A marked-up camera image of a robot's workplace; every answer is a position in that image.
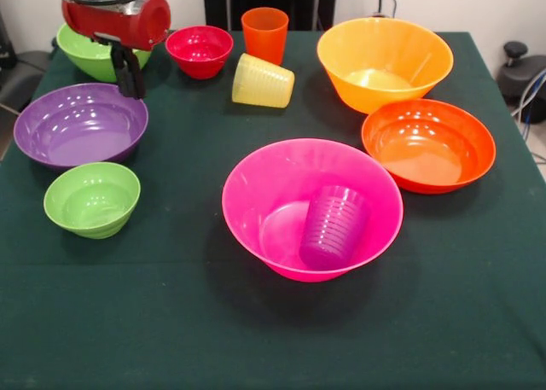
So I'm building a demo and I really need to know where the large green bowl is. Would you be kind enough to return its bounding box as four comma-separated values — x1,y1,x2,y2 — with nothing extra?
55,22,152,84

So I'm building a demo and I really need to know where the small green bowl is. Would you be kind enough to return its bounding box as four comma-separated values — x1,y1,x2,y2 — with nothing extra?
43,161,142,240

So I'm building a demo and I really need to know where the dark green tablecloth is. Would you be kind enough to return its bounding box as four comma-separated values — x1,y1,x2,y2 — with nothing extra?
0,30,546,390

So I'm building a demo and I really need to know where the yellow cup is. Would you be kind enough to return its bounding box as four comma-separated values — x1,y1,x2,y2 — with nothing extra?
231,52,296,109

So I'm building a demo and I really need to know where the orange bowl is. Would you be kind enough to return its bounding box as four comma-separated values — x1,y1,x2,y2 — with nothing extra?
361,98,497,195

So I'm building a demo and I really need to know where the pink bowl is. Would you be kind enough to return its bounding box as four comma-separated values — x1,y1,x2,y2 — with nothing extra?
221,137,404,283

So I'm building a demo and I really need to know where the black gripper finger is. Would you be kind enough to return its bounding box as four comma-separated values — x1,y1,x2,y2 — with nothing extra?
110,44,134,97
124,48,147,101

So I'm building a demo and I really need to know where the purple cup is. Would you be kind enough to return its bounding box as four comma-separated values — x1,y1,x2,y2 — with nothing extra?
298,184,373,271

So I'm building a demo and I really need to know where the dark grey chair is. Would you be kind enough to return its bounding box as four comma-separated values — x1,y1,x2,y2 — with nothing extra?
0,9,56,114

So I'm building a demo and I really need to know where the black round equipment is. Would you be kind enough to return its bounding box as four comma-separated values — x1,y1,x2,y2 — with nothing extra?
497,41,546,106

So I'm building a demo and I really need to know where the red bowl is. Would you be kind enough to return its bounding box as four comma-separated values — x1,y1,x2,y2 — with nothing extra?
165,25,235,80

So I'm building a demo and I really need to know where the orange cup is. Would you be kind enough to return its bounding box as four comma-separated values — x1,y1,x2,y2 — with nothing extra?
241,7,290,67

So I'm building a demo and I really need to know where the purple bowl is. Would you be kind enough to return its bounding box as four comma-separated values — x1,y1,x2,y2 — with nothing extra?
13,82,149,172

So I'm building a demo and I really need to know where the grey blue cable bundle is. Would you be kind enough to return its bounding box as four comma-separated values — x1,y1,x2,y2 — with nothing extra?
511,67,546,126

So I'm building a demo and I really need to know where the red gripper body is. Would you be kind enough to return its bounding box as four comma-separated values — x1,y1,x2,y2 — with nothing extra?
61,0,172,53

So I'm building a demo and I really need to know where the yellow bowl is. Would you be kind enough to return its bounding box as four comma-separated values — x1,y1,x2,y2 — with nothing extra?
316,17,455,115

